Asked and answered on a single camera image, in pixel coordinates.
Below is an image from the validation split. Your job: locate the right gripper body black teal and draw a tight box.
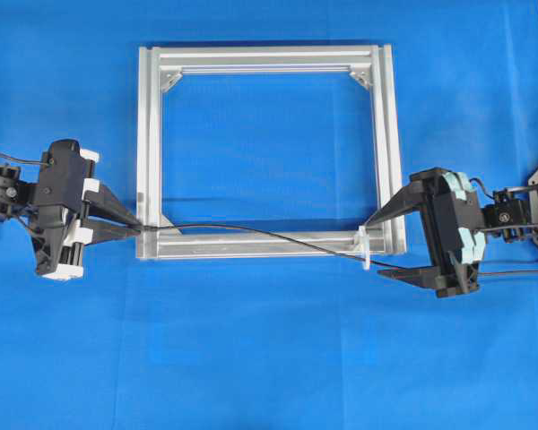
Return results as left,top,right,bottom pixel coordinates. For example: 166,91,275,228
410,168,487,297

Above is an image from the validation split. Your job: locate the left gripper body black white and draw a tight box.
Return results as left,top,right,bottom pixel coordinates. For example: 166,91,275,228
30,139,99,280

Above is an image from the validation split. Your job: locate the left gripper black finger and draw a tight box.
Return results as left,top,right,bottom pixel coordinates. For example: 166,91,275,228
83,178,139,224
81,219,140,245

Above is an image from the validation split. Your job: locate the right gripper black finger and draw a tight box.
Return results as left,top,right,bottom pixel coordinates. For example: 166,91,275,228
377,266,438,289
365,181,430,227

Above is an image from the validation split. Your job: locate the thin black usb cable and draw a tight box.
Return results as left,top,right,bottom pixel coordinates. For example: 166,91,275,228
139,223,538,278

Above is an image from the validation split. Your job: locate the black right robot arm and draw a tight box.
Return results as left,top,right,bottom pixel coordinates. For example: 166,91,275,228
367,168,538,298

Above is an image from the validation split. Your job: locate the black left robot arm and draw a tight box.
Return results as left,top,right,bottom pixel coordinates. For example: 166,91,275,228
0,139,144,280

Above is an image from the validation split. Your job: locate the white zip tie loop right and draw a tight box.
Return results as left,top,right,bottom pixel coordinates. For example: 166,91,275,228
353,225,371,271

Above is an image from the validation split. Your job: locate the blue table cloth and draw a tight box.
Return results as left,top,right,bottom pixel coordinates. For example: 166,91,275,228
0,1,538,429

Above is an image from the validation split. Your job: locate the silver aluminium extrusion frame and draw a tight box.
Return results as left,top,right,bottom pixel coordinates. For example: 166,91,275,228
135,45,406,264

